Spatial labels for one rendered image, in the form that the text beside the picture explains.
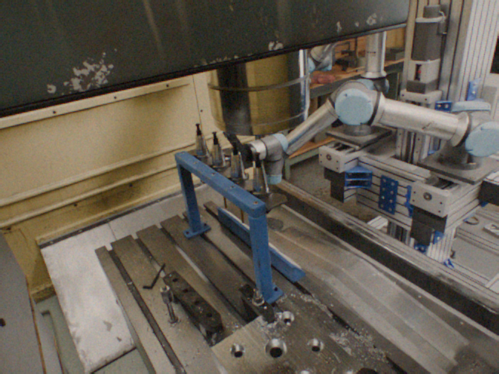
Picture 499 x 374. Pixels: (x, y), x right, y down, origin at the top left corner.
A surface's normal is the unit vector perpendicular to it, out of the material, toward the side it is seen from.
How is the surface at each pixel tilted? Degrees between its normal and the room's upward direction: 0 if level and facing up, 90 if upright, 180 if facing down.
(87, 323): 24
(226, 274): 0
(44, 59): 90
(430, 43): 90
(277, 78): 90
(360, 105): 88
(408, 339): 8
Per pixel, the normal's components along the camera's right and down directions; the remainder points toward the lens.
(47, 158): 0.57, 0.35
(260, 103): 0.04, 0.48
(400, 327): -0.01, -0.82
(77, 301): 0.19, -0.65
